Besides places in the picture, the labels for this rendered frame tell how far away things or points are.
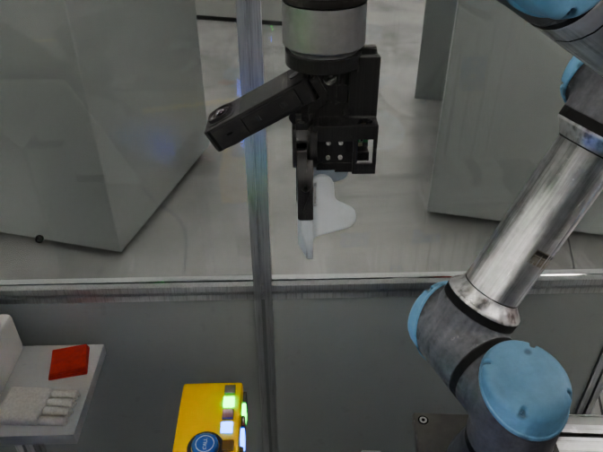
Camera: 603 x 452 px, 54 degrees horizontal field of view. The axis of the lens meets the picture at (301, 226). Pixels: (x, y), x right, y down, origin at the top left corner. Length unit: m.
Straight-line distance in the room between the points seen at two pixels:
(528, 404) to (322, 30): 0.52
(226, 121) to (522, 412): 0.51
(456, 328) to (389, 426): 0.87
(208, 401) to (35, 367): 0.55
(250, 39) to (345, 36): 0.53
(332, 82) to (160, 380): 1.13
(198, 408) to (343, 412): 0.72
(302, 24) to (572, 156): 0.44
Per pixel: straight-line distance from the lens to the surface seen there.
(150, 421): 1.70
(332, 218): 0.59
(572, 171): 0.83
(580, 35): 0.52
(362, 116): 0.57
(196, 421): 0.99
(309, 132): 0.56
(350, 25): 0.53
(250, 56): 1.05
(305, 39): 0.53
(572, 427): 1.21
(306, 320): 1.39
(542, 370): 0.84
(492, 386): 0.81
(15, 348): 1.45
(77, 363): 1.39
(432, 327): 0.90
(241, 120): 0.56
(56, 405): 1.34
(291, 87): 0.55
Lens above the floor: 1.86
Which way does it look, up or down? 35 degrees down
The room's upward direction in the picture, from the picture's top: straight up
